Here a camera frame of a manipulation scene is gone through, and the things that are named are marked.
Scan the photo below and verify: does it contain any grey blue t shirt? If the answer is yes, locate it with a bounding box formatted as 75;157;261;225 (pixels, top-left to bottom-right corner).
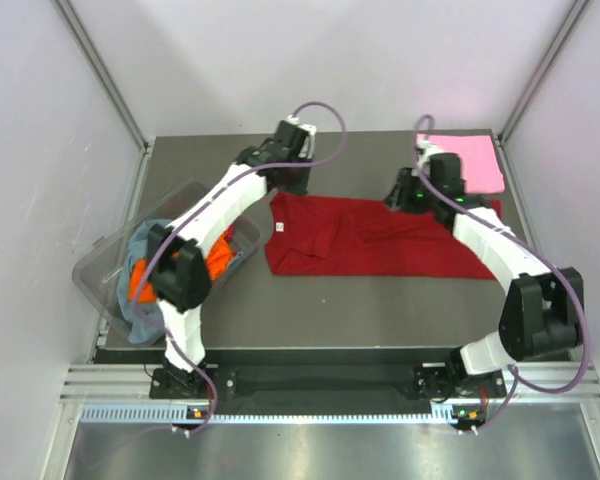
116;219;170;346

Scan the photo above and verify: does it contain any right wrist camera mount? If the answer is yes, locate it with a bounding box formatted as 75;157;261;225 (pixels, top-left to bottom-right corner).
415;139;445;175

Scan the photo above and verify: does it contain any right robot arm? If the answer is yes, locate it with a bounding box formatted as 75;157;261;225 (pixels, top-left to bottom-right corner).
384;141;589;396

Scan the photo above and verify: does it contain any folded pink t shirt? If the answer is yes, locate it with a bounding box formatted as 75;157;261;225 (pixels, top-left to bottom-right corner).
417;134;505;195

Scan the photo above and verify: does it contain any orange t shirt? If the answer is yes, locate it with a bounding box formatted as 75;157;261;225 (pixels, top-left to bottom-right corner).
123;226;235;304

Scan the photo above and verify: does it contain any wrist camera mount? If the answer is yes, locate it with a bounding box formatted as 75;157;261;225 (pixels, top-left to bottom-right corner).
415;139;445;175
286;115;318;157

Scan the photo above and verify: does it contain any left aluminium frame post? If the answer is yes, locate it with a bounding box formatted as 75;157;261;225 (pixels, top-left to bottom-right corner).
51;0;150;152

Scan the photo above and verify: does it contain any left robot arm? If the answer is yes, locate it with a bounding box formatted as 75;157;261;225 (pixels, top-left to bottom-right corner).
147;116;317;397

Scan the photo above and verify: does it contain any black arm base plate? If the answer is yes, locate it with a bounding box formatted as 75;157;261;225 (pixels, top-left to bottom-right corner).
149;363;509;402

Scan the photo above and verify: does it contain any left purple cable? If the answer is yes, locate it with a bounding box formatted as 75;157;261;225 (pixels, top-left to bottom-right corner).
129;102;349;436

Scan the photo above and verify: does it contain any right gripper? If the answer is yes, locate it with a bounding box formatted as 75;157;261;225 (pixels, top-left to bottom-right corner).
383;167;440;216

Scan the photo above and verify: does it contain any clear plastic bin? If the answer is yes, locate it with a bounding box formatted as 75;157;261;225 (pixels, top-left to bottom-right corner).
72;179;261;338

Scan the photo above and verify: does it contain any red t shirt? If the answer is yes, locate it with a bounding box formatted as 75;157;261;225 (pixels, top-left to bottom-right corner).
265;193;493;280

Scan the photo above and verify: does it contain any purple cable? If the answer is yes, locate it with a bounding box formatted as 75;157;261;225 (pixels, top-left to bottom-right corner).
412;114;594;434
129;102;349;436

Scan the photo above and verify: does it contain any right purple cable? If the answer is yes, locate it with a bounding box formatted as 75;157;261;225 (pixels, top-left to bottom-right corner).
412;114;594;434

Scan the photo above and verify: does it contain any aluminium frame post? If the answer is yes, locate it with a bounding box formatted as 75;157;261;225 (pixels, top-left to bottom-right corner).
51;0;150;152
496;0;592;145

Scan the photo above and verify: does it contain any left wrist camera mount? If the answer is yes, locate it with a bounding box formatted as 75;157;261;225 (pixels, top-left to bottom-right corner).
286;115;318;157

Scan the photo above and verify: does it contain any slotted cable duct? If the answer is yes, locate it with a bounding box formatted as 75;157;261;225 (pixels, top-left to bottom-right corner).
79;402;481;426

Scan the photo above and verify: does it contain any right aluminium frame post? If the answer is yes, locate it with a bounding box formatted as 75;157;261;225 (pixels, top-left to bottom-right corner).
496;0;592;145

